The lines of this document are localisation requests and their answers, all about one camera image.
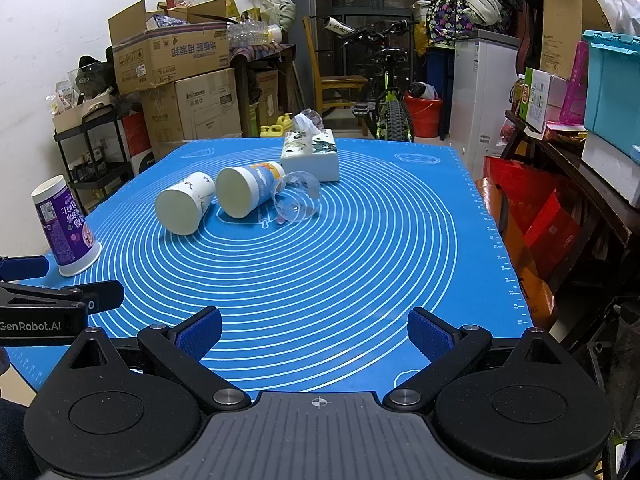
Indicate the turquoise plastic storage bin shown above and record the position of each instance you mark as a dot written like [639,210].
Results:
[613,90]

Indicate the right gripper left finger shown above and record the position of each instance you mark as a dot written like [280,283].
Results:
[175,354]

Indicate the pink plastic folder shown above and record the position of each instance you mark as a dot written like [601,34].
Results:
[574,103]

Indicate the white plastic bag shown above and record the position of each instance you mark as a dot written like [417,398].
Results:
[623,15]

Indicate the white blue yellow paper cup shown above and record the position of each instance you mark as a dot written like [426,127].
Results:
[242,189]

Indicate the yellow oil jug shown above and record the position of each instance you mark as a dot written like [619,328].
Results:
[283,124]

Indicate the red paper bag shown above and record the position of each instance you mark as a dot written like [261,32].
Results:
[541,204]

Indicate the lower cardboard box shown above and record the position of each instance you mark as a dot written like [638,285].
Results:
[203,107]

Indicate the black metal shelf rack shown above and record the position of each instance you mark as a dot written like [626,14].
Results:
[91,181]

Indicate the red plastic bucket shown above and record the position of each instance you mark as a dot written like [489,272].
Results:
[425,116]

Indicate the black green bicycle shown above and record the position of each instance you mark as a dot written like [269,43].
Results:
[380,105]

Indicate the white floral tissue box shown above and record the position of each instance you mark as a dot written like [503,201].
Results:
[307,147]

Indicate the clear plastic cup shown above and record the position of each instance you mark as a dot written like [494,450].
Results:
[296,197]

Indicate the tall brown cardboard box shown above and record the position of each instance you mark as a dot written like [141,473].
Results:
[563,23]

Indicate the large open cardboard box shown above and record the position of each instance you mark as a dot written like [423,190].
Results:
[146,58]

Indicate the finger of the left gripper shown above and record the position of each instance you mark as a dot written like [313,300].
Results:
[91,298]
[23,268]

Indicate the wooden chair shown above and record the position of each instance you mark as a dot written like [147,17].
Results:
[330,92]

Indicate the purple paper cup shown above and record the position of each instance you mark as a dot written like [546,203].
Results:
[71,240]

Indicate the floral patterned bag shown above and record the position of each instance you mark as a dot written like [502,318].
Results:
[447,23]

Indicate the blue silicone baking mat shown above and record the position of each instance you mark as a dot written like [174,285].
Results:
[321,304]

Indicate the white paper cup ink print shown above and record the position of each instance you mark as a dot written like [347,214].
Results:
[181,207]

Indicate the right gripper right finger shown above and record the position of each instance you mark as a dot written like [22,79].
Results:
[452,353]

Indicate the dark wooden side table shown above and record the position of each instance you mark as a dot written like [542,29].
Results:
[606,220]

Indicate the green white product box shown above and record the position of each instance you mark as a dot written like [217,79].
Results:
[534,100]

